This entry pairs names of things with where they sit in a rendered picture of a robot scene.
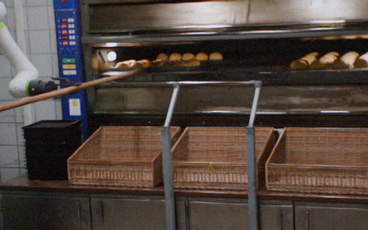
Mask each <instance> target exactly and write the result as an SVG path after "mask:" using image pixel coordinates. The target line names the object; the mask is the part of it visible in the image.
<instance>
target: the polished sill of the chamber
mask: <svg viewBox="0 0 368 230"><path fill-rule="evenodd" d="M116 74H118V73H112V74H96V75H94V80H97V79H102V78H104V77H109V76H112V75H116ZM360 77H368V70H307V71H267V72H216V73H138V74H135V75H131V76H128V77H124V78H121V79H117V80H113V81H212V80H245V79H310V78H360Z"/></svg>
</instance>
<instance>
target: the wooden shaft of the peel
mask: <svg viewBox="0 0 368 230"><path fill-rule="evenodd" d="M145 70H146V69H145V68H144V67H143V68H138V69H135V70H131V71H128V72H124V73H119V74H116V75H112V76H109V77H104V78H102V79H97V80H93V81H90V82H85V83H83V84H82V85H80V86H70V87H67V88H63V89H59V90H55V91H51V92H48V93H44V94H41V95H36V96H32V97H29V98H24V99H21V100H17V101H14V102H10V103H5V104H2V105H0V112H4V111H8V110H11V109H15V108H17V107H22V106H25V105H29V104H32V103H34V102H38V101H41V100H45V99H48V98H52V97H55V96H59V95H63V94H66V93H70V92H73V91H78V90H81V89H85V88H89V87H92V86H96V85H99V84H103V83H106V82H110V81H114V80H117V79H121V78H124V77H128V76H131V75H135V74H138V73H142V72H145Z"/></svg>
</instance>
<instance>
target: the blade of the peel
mask: <svg viewBox="0 0 368 230"><path fill-rule="evenodd" d="M200 66H204V65H194V66H151V71H168V72H171V70H173V71H189V70H191V69H194V68H197V67H200ZM138 68H141V67H111V71H112V72H128V71H131V70H135V69H138Z"/></svg>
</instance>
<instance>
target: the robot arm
mask: <svg viewBox="0 0 368 230"><path fill-rule="evenodd" d="M5 17H6V8H5V5H4V4H3V3H2V2H0V51H1V52H2V54H3V55H4V56H5V57H6V58H7V60H8V61H9V62H10V64H11V65H12V67H13V69H14V70H15V71H16V73H17V76H16V77H15V78H14V79H13V80H12V81H11V82H10V83H9V86H8V91H9V92H10V94H11V96H13V97H15V98H22V97H26V96H36V95H41V94H44V93H48V92H51V91H55V90H58V86H61V85H65V84H67V85H68V86H80V85H82V84H75V82H70V81H69V79H67V78H60V77H55V76H51V80H50V81H42V80H38V78H39V73H38V70H37V69H36V68H35V67H34V66H33V65H32V64H31V63H30V62H29V61H28V59H27V58H26V57H25V55H24V54H23V53H22V51H21V50H20V49H19V47H18V46H17V44H16V42H15V40H14V39H13V37H12V35H10V33H9V31H8V30H7V28H6V26H5V24H4V23H3V20H4V18H5ZM54 80H57V81H66V82H63V83H59V84H56V83H55V82H54ZM81 92H83V91H73V92H70V93H66V95H63V96H55V97H52V101H55V100H56V99H58V98H60V99H64V98H69V97H70V95H74V94H76V93H81Z"/></svg>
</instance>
